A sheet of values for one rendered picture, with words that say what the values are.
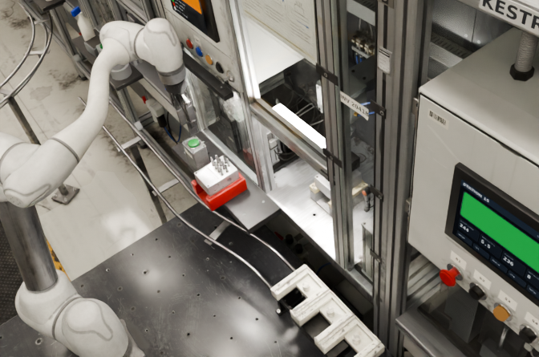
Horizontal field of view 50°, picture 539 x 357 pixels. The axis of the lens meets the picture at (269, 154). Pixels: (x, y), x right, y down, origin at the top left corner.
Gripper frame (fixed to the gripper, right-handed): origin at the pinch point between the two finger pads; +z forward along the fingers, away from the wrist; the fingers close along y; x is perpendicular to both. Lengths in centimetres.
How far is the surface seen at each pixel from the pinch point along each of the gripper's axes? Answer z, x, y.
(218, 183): 12.6, 3.0, -20.8
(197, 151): 10.7, 1.0, -4.3
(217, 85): -23.6, -6.8, -17.5
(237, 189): 19.4, -2.7, -22.4
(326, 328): 29, 5, -79
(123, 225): 114, 28, 76
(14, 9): 118, -5, 365
